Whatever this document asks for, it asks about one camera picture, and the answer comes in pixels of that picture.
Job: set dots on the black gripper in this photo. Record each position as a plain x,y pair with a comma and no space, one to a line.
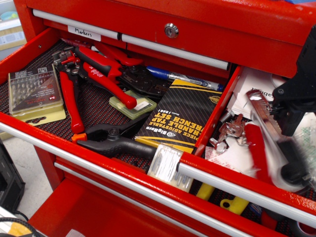
297,96

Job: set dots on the silver box cutter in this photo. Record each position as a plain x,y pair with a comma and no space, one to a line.
286,163

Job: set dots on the right open red drawer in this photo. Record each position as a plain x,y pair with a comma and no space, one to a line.
276,200

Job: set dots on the open red drawer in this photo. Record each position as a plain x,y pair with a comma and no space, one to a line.
93,104
276,200

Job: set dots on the black yellow wrench set box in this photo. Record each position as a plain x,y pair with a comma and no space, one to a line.
180,116

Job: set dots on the left open red drawer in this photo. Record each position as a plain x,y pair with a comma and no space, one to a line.
93,104

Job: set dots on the black box on floor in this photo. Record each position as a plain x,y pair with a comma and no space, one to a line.
11,183

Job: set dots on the clear bag of parts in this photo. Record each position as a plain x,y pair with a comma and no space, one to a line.
306,139

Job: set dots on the silver curved metal plate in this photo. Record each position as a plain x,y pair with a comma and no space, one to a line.
277,80

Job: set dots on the red bit holder strip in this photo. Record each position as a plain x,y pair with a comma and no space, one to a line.
256,146

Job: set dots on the silver key bunch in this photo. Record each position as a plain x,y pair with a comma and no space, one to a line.
234,129

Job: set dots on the white cabinet paper sheet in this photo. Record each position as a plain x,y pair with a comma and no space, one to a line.
237,157

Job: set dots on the clear plastic bit packet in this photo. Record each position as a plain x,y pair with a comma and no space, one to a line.
164,168

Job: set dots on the blue dry erase marker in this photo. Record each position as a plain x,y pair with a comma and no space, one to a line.
171,76

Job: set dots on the red metal tool chest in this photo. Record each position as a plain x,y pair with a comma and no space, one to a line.
102,197

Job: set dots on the small green plastic case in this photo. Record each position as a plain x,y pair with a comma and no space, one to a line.
144,105

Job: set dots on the silver cabinet lock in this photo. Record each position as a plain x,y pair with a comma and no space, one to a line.
171,30

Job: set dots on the black spring clamp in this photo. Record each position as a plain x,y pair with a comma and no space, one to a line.
110,140

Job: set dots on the white markers label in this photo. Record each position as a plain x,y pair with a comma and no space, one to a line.
84,33

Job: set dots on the drill bit set case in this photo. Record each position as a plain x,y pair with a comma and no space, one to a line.
35,96

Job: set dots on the yellow handled tool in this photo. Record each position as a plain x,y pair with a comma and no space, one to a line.
237,205

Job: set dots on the red handled crimping pliers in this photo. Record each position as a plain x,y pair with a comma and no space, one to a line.
117,66

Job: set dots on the red wire stripper tool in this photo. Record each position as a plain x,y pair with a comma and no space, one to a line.
67,65

